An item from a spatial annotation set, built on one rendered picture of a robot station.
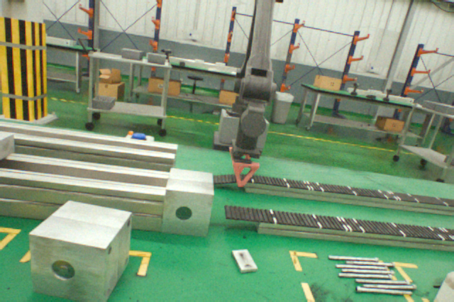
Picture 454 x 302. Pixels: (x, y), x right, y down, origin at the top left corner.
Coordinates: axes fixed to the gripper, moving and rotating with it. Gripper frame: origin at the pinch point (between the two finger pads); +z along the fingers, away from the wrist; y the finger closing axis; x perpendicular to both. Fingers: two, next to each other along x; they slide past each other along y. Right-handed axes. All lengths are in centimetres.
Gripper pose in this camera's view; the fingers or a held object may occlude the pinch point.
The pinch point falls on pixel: (239, 177)
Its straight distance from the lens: 80.8
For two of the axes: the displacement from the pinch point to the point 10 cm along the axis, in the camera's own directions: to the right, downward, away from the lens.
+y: 0.8, 3.3, -9.4
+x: 9.8, 1.3, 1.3
